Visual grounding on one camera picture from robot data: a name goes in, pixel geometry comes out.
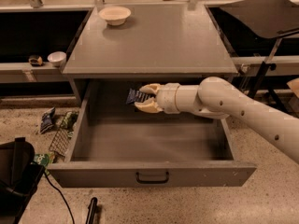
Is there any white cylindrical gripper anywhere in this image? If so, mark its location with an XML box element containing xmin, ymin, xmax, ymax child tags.
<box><xmin>135</xmin><ymin>83</ymin><xmax>179</xmax><ymax>114</ymax></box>

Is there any dark blue rxbar wrapper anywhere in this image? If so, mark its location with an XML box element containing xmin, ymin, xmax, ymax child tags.
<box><xmin>126</xmin><ymin>89</ymin><xmax>152</xmax><ymax>105</ymax></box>

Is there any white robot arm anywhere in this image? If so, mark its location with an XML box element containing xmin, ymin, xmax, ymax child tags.
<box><xmin>135</xmin><ymin>77</ymin><xmax>299</xmax><ymax>163</ymax></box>

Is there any black robot base left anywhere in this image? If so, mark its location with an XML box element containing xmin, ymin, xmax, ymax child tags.
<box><xmin>0</xmin><ymin>137</ymin><xmax>45</xmax><ymax>224</ymax></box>

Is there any grey cabinet with counter top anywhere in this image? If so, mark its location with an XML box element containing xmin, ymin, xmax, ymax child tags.
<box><xmin>63</xmin><ymin>2</ymin><xmax>236</xmax><ymax>103</ymax></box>

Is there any grey open top drawer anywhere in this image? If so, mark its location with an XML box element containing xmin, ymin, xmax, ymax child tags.
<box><xmin>49</xmin><ymin>80</ymin><xmax>256</xmax><ymax>188</ymax></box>

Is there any green snack bag on floor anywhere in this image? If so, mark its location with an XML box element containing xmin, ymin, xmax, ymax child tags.
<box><xmin>60</xmin><ymin>111</ymin><xmax>78</xmax><ymax>130</ymax></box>

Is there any large beige bowl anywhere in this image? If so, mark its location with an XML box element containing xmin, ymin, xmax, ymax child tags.
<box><xmin>98</xmin><ymin>7</ymin><xmax>131</xmax><ymax>26</ymax></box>

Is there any small white cup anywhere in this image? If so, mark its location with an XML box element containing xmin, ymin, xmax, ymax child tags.
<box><xmin>48</xmin><ymin>51</ymin><xmax>66</xmax><ymax>67</ymax></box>

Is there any blue snack bag on floor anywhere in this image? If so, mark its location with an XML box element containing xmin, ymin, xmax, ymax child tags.
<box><xmin>40</xmin><ymin>107</ymin><xmax>55</xmax><ymax>133</ymax></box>

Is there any yellow black tape measure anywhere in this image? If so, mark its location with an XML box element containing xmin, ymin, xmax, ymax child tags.
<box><xmin>28</xmin><ymin>55</ymin><xmax>43</xmax><ymax>66</ymax></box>

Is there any black cylindrical tool on floor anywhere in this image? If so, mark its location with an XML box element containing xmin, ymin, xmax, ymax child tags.
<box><xmin>85</xmin><ymin>197</ymin><xmax>97</xmax><ymax>224</ymax></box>

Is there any green white snack bag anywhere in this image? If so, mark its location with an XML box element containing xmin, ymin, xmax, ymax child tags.
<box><xmin>34</xmin><ymin>153</ymin><xmax>55</xmax><ymax>175</ymax></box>

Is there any grey low shelf right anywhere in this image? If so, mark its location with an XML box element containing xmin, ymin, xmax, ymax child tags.
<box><xmin>232</xmin><ymin>56</ymin><xmax>299</xmax><ymax>77</ymax></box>

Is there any grey low shelf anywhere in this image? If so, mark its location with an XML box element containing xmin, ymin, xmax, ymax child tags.
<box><xmin>232</xmin><ymin>56</ymin><xmax>299</xmax><ymax>77</ymax></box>
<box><xmin>0</xmin><ymin>62</ymin><xmax>67</xmax><ymax>84</ymax></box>

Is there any black tray stand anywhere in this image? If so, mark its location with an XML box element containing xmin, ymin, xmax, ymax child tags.
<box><xmin>220</xmin><ymin>0</ymin><xmax>299</xmax><ymax>98</ymax></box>

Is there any grey low shelf left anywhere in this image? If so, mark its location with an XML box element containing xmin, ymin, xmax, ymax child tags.
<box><xmin>0</xmin><ymin>62</ymin><xmax>67</xmax><ymax>84</ymax></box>

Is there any black drawer handle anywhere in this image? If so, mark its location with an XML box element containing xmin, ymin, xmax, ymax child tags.
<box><xmin>135</xmin><ymin>172</ymin><xmax>169</xmax><ymax>185</ymax></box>

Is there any wire mesh rack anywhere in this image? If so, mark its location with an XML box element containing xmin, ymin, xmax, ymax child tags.
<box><xmin>50</xmin><ymin>125</ymin><xmax>74</xmax><ymax>157</ymax></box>

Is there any black cable on floor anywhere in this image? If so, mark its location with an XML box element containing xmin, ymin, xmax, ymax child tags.
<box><xmin>42</xmin><ymin>171</ymin><xmax>76</xmax><ymax>224</ymax></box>

